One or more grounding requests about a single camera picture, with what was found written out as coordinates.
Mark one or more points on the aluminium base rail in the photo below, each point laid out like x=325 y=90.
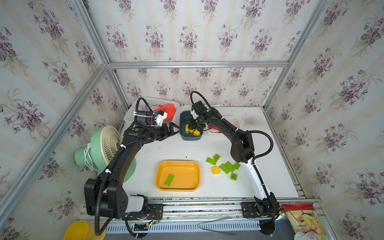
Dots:
x=192 y=215

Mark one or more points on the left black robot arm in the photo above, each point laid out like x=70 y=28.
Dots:
x=105 y=197

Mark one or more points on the green lego plate long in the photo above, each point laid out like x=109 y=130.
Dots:
x=225 y=169

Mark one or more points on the snack bag red top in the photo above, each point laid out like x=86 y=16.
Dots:
x=305 y=222

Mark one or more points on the red lego brick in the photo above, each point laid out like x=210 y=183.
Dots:
x=214 y=129

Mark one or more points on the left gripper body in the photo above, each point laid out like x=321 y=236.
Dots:
x=159 y=132

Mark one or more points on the yellow plastic tray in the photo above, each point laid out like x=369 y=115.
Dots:
x=187 y=176

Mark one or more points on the red toy in basket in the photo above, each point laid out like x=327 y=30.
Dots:
x=169 y=109

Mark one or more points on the white plastic tray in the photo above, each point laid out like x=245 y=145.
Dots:
x=231 y=119

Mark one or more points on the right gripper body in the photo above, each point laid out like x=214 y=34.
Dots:
x=199 y=120

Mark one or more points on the dark blue plastic tray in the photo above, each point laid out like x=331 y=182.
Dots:
x=185 y=118

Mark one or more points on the green desk fan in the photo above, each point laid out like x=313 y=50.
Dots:
x=98 y=153

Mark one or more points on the small green lego brick bottom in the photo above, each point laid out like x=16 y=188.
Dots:
x=233 y=177

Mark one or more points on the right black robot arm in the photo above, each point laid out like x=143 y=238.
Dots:
x=243 y=152

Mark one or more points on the green lego brick small square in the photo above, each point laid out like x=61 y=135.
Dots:
x=216 y=157

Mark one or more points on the white perforated basket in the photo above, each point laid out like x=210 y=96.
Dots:
x=153 y=103

